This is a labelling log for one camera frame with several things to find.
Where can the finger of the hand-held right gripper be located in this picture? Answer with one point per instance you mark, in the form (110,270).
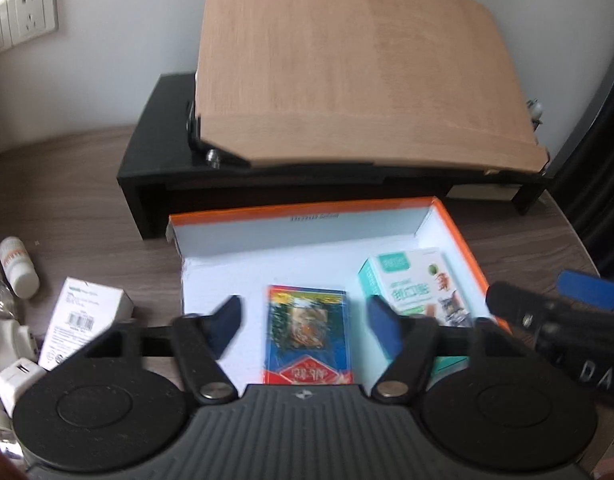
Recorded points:
(522,307)
(592,290)

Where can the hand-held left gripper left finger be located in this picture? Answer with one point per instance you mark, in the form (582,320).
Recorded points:
(229,319)

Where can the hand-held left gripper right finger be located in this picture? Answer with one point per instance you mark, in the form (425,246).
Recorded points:
(382,321)

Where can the orange-rimmed white cardboard box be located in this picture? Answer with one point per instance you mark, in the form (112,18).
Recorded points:
(312,245)

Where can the white box with barcode label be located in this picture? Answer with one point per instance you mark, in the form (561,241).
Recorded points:
(82,310)

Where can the white cube charger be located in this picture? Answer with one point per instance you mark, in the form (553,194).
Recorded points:
(17,380)

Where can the teal and white small box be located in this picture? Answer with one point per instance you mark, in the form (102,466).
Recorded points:
(412,272)

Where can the red and blue card box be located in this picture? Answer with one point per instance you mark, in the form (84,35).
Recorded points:
(307,330)

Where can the brown cardboard box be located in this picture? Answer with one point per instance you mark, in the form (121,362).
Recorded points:
(607,435)

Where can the dark cloth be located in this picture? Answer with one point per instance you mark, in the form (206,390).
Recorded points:
(597,160)

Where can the black desk riser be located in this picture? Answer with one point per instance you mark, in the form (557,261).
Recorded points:
(152,160)

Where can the white bottle with orange label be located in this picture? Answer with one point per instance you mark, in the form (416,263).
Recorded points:
(17,270)

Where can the white rounded plug adapter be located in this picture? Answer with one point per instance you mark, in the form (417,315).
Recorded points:
(7,340)

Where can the tilted wooden board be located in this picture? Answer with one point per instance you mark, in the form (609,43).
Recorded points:
(362,60)

